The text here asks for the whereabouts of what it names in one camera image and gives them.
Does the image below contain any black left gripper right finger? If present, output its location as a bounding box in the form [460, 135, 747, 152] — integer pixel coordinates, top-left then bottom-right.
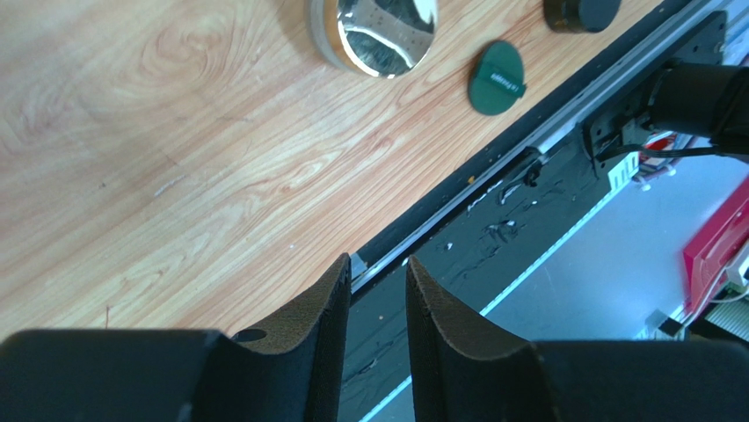
[405, 258, 748, 421]

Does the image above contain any small black jar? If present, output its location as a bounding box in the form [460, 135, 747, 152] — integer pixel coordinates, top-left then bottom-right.
[542, 0, 622, 33]

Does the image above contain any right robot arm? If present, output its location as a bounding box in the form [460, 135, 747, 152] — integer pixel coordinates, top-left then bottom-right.
[405, 63, 748, 421]

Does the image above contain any red box under table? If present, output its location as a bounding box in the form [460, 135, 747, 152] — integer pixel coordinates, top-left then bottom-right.
[683, 179, 748, 316]

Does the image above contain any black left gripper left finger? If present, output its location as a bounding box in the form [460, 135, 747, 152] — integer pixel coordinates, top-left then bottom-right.
[1, 255, 352, 421]

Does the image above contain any gold lid cream jar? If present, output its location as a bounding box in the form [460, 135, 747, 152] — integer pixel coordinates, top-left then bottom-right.
[305, 0, 439, 79]

